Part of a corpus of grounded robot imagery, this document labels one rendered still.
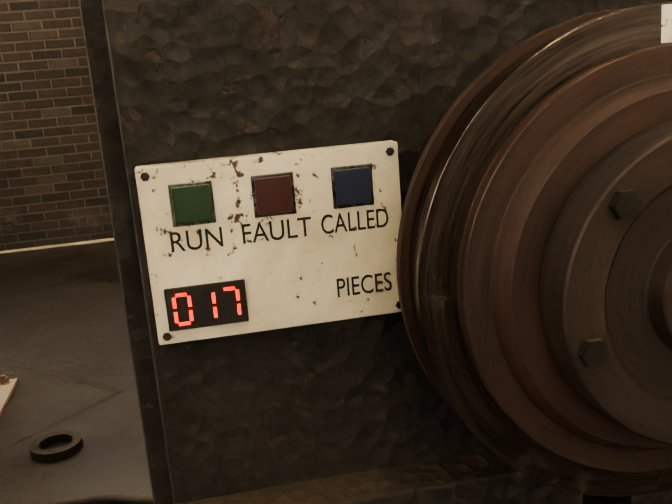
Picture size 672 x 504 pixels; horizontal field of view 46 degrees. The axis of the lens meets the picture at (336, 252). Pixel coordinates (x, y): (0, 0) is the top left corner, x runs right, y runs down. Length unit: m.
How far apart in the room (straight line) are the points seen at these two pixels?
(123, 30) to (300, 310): 0.32
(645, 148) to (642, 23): 0.13
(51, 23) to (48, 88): 0.50
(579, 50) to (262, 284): 0.37
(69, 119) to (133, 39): 6.02
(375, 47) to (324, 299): 0.26
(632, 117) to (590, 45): 0.07
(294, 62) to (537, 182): 0.27
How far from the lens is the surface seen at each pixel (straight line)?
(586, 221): 0.65
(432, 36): 0.84
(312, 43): 0.81
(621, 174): 0.66
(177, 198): 0.78
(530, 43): 0.78
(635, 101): 0.71
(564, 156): 0.69
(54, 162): 6.86
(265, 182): 0.78
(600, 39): 0.74
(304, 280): 0.81
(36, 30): 6.84
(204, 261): 0.80
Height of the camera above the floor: 1.33
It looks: 14 degrees down
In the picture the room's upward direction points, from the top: 5 degrees counter-clockwise
